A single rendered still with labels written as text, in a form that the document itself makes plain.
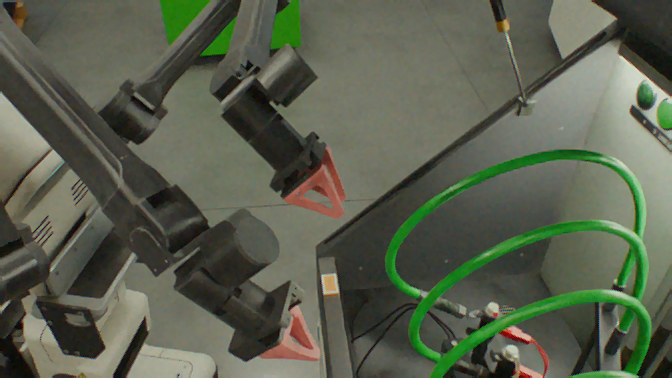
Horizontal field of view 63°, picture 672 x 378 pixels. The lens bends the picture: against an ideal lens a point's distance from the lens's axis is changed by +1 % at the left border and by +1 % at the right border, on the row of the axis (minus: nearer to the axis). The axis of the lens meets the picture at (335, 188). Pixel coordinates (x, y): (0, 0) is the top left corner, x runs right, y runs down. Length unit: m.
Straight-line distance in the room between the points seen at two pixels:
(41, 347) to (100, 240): 0.25
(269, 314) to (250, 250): 0.11
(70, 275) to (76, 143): 0.52
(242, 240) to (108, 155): 0.18
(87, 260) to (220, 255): 0.62
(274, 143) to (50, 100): 0.25
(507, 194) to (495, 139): 0.15
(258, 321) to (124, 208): 0.20
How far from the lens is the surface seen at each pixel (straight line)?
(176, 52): 1.13
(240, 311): 0.64
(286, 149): 0.69
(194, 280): 0.62
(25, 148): 0.97
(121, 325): 1.36
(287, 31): 4.15
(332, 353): 1.05
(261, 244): 0.58
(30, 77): 0.70
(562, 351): 1.29
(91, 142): 0.65
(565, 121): 1.13
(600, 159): 0.76
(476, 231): 1.24
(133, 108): 1.14
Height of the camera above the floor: 1.82
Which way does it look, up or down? 39 degrees down
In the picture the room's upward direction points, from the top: straight up
